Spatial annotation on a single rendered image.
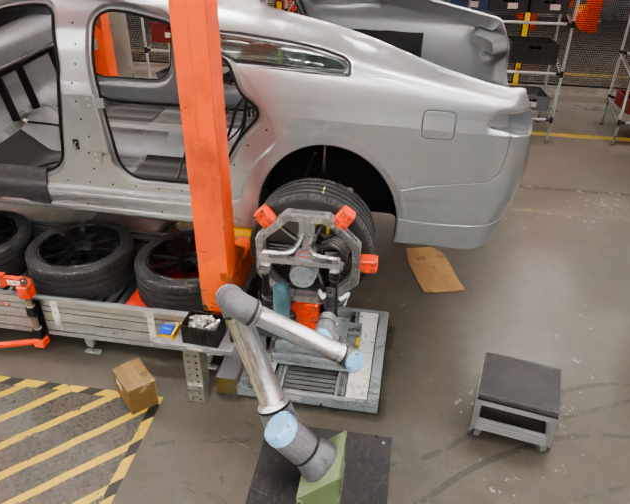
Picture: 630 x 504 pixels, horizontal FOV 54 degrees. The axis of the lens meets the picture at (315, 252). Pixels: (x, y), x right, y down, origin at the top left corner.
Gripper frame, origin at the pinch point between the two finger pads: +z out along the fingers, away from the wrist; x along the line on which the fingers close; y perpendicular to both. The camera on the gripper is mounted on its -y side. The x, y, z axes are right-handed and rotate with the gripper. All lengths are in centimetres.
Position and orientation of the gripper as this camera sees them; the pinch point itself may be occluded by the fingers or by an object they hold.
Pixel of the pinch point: (334, 289)
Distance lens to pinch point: 305.4
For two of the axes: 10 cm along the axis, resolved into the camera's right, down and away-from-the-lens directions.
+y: -0.1, 8.4, 5.5
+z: 1.7, -5.4, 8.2
